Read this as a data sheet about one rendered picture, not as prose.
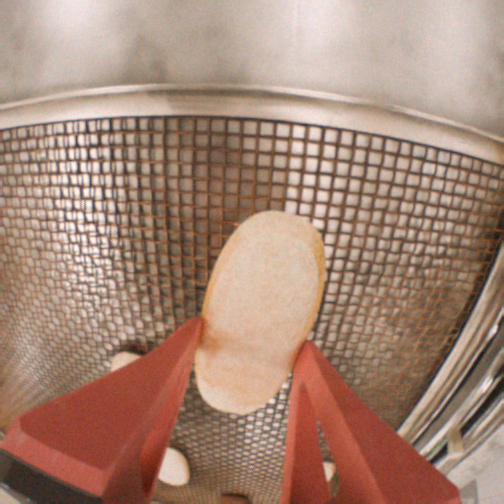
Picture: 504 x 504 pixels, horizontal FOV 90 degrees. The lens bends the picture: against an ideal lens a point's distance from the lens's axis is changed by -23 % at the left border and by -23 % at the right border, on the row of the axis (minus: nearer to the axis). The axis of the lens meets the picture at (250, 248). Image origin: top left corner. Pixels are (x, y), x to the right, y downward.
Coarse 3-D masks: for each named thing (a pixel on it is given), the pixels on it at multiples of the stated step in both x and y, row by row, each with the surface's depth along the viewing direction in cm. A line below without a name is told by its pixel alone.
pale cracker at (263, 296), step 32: (256, 224) 9; (288, 224) 9; (224, 256) 10; (256, 256) 9; (288, 256) 9; (320, 256) 9; (224, 288) 10; (256, 288) 9; (288, 288) 9; (320, 288) 10; (224, 320) 10; (256, 320) 10; (288, 320) 10; (224, 352) 11; (256, 352) 11; (288, 352) 11; (224, 384) 12; (256, 384) 12
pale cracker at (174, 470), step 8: (168, 448) 23; (168, 456) 23; (176, 456) 23; (184, 456) 24; (168, 464) 23; (176, 464) 23; (184, 464) 24; (160, 472) 25; (168, 472) 25; (176, 472) 24; (184, 472) 25; (168, 480) 26; (176, 480) 26; (184, 480) 26
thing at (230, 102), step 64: (0, 128) 11; (64, 128) 12; (192, 128) 11; (320, 128) 11; (384, 128) 10; (448, 128) 10; (192, 192) 13; (0, 256) 15; (192, 256) 14; (0, 320) 18; (64, 320) 17; (320, 320) 15; (0, 384) 24; (64, 384) 21; (192, 384) 18; (384, 384) 17; (448, 384) 16; (192, 448) 23
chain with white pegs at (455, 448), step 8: (496, 384) 22; (480, 408) 23; (472, 416) 24; (464, 424) 25; (456, 432) 25; (448, 440) 26; (456, 440) 25; (448, 448) 25; (456, 448) 24; (432, 456) 29; (456, 456) 23
